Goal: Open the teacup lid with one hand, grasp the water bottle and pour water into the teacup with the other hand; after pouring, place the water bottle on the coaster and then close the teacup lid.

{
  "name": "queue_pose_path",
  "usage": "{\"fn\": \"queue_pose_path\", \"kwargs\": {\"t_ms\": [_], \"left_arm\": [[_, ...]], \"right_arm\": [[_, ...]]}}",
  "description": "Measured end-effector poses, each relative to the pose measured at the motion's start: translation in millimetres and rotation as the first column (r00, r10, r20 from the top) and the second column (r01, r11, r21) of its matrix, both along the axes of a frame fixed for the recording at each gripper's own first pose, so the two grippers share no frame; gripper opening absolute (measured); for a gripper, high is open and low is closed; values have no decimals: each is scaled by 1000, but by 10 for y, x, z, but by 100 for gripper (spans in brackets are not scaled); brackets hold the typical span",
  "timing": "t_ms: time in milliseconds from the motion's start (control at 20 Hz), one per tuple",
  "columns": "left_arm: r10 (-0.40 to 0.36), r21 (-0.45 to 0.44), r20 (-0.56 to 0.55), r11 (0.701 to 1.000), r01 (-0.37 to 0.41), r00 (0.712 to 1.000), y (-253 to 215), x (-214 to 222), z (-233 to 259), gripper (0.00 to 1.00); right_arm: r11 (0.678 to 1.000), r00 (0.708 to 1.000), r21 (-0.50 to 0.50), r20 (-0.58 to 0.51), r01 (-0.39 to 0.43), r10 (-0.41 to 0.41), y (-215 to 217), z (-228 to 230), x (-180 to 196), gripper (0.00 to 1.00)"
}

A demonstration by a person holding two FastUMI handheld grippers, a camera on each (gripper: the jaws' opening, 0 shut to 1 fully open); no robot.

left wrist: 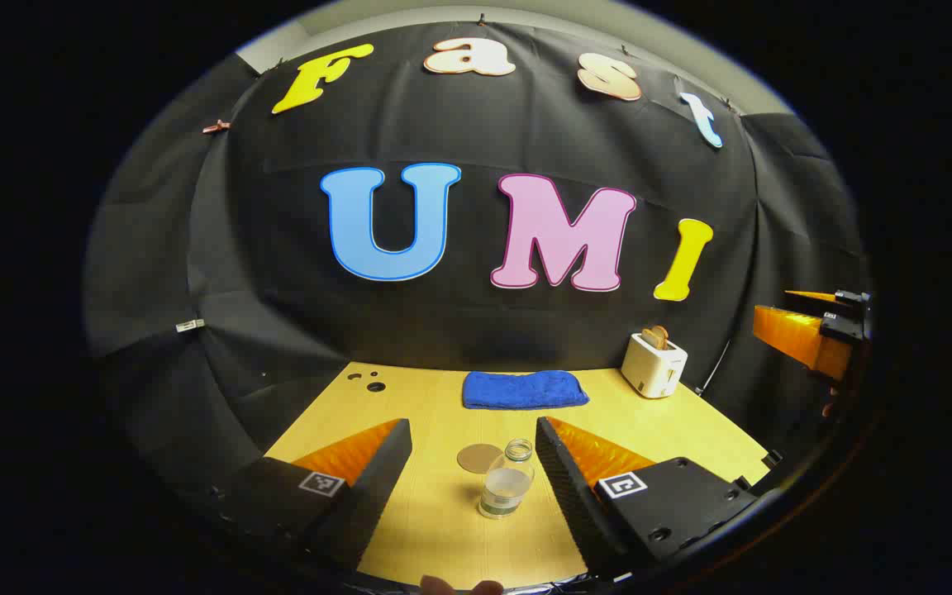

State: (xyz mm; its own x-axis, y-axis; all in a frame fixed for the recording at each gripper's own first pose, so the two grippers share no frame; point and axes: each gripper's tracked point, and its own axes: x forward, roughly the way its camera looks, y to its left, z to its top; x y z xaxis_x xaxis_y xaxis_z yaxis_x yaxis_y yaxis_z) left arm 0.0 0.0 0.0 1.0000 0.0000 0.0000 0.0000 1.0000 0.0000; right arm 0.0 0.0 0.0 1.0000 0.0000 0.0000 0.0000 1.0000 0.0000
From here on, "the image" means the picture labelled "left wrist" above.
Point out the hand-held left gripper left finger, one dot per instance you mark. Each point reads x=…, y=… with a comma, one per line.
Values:
x=377, y=487

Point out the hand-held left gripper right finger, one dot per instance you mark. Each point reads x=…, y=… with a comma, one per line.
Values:
x=563, y=487

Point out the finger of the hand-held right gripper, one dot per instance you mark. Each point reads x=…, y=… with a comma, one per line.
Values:
x=848, y=297
x=798, y=335

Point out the clear plastic water bottle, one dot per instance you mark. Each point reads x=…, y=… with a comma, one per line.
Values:
x=506, y=487

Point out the round brown coaster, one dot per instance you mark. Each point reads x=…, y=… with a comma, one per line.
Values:
x=476, y=459

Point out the blue folded towel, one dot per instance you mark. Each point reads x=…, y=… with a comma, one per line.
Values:
x=524, y=390

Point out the brown toast slice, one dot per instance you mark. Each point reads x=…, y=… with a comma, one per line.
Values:
x=662, y=334
x=648, y=337

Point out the white toaster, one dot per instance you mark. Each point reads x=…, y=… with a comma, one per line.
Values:
x=649, y=372

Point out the black backdrop cloth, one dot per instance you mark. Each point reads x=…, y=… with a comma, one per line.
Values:
x=476, y=330

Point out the white backdrop clip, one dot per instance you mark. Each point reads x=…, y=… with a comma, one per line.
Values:
x=189, y=326

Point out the red backdrop clip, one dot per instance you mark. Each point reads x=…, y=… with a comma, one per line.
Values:
x=216, y=126

